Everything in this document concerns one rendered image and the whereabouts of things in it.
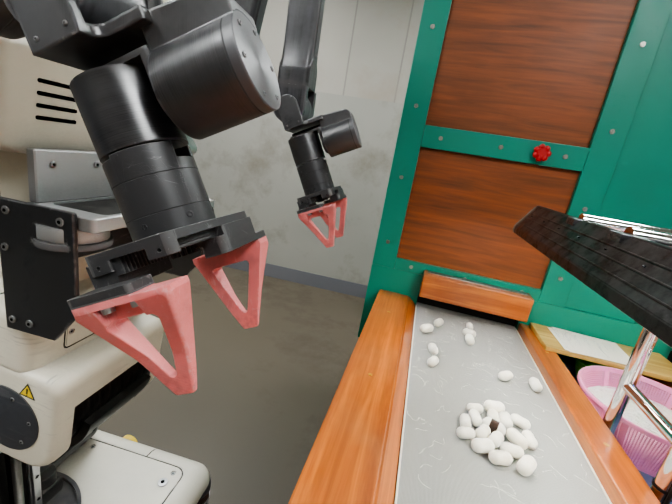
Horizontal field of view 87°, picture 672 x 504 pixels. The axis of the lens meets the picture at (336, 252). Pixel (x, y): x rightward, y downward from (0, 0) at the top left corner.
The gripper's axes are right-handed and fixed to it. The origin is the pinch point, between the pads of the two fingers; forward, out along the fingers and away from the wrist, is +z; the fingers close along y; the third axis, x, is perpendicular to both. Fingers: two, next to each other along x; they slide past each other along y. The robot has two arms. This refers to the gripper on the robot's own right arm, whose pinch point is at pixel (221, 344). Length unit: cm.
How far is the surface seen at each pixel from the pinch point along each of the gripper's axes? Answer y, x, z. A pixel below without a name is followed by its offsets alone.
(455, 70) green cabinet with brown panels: 86, -35, -29
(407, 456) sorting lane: 22.7, -5.9, 31.8
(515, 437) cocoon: 31, -22, 38
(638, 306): 14.4, -34.0, 10.5
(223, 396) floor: 108, 90, 66
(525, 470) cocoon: 25, -22, 38
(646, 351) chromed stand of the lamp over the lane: 41, -47, 33
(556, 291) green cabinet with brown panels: 82, -47, 37
